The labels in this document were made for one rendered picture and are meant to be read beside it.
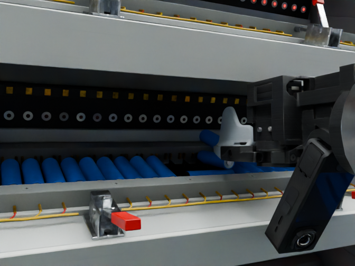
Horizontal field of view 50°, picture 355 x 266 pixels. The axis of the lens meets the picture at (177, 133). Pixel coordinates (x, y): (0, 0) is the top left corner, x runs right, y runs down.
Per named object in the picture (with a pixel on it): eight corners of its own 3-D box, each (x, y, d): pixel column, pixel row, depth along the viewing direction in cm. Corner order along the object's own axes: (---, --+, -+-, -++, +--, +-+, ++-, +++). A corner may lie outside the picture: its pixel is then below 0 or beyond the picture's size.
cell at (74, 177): (76, 171, 45) (87, 196, 39) (59, 172, 44) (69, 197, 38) (77, 157, 44) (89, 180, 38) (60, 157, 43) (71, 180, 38)
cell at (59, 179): (57, 172, 44) (67, 198, 38) (40, 172, 43) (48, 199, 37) (58, 157, 43) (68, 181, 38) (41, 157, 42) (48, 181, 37)
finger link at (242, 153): (243, 143, 44) (302, 142, 36) (243, 159, 44) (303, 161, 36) (209, 143, 41) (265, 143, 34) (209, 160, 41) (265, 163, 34)
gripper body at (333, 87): (298, 88, 42) (405, 68, 31) (300, 167, 41) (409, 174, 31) (240, 84, 38) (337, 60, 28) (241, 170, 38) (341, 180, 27)
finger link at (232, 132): (216, 110, 48) (268, 103, 40) (217, 158, 48) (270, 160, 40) (195, 110, 46) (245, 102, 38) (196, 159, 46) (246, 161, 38)
